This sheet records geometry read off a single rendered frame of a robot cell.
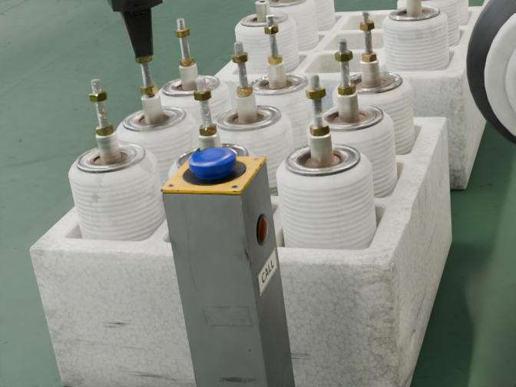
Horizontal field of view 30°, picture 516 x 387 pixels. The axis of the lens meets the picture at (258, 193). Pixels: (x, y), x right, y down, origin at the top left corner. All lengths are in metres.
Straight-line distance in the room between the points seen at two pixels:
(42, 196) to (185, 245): 0.88
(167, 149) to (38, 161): 0.74
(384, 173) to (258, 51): 0.50
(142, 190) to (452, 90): 0.56
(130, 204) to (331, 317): 0.24
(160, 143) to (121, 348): 0.24
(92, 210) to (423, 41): 0.61
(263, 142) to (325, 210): 0.16
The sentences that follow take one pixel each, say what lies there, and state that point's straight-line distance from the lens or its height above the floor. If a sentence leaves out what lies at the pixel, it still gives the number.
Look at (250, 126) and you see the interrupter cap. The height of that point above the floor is 0.25.
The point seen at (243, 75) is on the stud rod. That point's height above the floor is 0.30.
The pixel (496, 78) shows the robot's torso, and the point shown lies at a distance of 0.69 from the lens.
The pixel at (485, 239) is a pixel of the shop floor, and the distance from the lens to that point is 1.33.
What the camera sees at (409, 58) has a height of 0.20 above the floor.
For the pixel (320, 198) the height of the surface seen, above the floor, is 0.23.
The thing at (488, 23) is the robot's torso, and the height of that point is 0.43.
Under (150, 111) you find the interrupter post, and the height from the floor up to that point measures 0.27.
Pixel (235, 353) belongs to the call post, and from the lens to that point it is 0.84.
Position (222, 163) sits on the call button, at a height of 0.33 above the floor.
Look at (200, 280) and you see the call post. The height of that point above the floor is 0.23.
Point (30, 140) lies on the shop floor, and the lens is 1.95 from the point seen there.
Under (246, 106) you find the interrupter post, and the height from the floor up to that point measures 0.27.
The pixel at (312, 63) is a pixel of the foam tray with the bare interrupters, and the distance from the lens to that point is 1.54.
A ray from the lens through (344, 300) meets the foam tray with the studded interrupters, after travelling 0.94.
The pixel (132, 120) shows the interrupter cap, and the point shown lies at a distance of 1.15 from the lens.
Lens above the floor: 0.62
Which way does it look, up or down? 24 degrees down
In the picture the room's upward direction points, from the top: 8 degrees counter-clockwise
